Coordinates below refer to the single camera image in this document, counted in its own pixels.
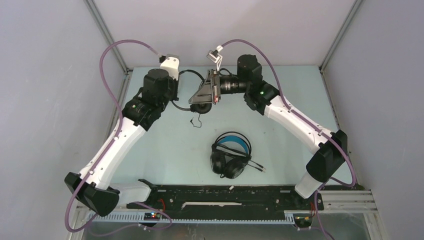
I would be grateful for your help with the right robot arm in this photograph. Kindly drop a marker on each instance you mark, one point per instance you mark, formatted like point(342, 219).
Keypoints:
point(328, 148)

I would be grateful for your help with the aluminium frame post right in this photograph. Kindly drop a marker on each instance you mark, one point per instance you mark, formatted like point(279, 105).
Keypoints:
point(355, 8)

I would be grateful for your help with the black and blue gaming headset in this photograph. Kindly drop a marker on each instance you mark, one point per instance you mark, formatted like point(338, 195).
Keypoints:
point(230, 154)

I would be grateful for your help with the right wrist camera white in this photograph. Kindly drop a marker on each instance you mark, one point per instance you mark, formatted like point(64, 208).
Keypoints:
point(215, 56)

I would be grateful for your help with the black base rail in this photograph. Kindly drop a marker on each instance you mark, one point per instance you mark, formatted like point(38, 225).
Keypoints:
point(230, 202)

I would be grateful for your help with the small black on-ear headphones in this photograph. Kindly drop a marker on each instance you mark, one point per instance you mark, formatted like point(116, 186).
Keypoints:
point(200, 108)

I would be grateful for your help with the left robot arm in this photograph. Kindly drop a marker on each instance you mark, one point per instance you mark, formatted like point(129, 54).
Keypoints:
point(97, 192)

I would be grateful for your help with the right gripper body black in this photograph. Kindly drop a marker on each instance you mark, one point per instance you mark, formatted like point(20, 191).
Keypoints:
point(226, 85)

